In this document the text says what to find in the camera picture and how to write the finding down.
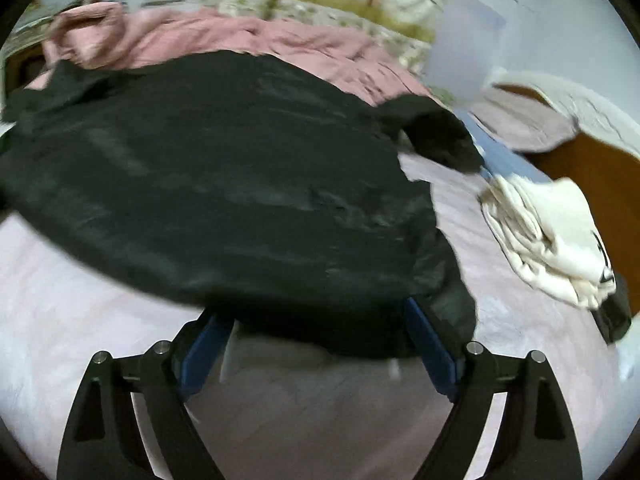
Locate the bed with pink sheet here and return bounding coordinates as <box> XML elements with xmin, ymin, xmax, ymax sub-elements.
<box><xmin>0</xmin><ymin>77</ymin><xmax>640</xmax><ymax>480</ymax></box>

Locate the wooden desk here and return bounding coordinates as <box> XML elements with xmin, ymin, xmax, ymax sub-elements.
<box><xmin>4</xmin><ymin>46</ymin><xmax>52</xmax><ymax>92</ymax></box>

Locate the blue pillow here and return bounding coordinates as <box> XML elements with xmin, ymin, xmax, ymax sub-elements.
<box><xmin>454</xmin><ymin>109</ymin><xmax>551</xmax><ymax>184</ymax></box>

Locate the black garment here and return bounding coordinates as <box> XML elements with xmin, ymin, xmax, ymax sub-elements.
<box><xmin>0</xmin><ymin>52</ymin><xmax>487</xmax><ymax>361</ymax></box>

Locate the wooden headboard with white trim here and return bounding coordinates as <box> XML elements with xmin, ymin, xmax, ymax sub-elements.
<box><xmin>487</xmin><ymin>70</ymin><xmax>640</xmax><ymax>223</ymax></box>

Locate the floral cloth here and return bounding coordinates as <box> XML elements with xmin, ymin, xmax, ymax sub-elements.
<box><xmin>165</xmin><ymin>0</ymin><xmax>437</xmax><ymax>70</ymax></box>

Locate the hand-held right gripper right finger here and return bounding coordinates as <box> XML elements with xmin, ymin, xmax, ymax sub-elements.
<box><xmin>402</xmin><ymin>296</ymin><xmax>585</xmax><ymax>480</ymax></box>

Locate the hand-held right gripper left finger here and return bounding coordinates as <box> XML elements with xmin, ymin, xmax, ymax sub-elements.
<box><xmin>56</xmin><ymin>309</ymin><xmax>236</xmax><ymax>480</ymax></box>

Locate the dark folded cloth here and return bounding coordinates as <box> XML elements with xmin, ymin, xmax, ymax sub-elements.
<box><xmin>589</xmin><ymin>271</ymin><xmax>634</xmax><ymax>345</ymax></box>

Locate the pink checked quilt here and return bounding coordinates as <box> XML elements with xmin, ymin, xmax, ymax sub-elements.
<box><xmin>42</xmin><ymin>2</ymin><xmax>437</xmax><ymax>111</ymax></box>

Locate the pale wall sheet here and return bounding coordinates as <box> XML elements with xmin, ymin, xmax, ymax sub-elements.
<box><xmin>424</xmin><ymin>0</ymin><xmax>507</xmax><ymax>107</ymax></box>

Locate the white folded garment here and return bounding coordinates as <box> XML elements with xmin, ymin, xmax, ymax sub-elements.
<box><xmin>479</xmin><ymin>176</ymin><xmax>617</xmax><ymax>311</ymax></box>

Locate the pink pillow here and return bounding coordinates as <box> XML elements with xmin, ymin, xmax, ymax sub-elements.
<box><xmin>470</xmin><ymin>85</ymin><xmax>581</xmax><ymax>154</ymax></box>

